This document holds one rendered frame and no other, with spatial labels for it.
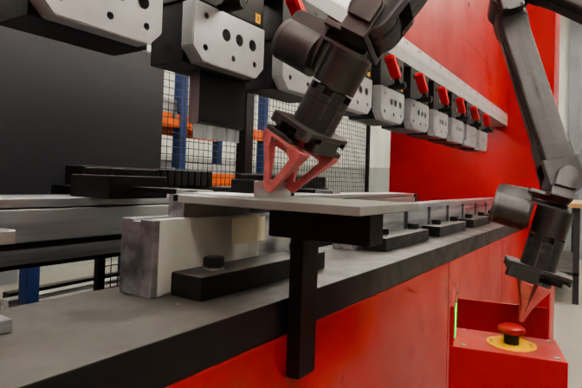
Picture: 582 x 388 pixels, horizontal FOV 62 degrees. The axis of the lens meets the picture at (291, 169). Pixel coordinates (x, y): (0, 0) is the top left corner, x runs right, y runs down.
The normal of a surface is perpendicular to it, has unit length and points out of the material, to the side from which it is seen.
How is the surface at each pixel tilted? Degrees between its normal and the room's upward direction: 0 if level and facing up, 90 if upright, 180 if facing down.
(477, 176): 90
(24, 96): 90
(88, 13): 90
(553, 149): 75
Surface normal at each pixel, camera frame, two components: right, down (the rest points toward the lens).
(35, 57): 0.83, 0.01
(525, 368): -0.35, -0.04
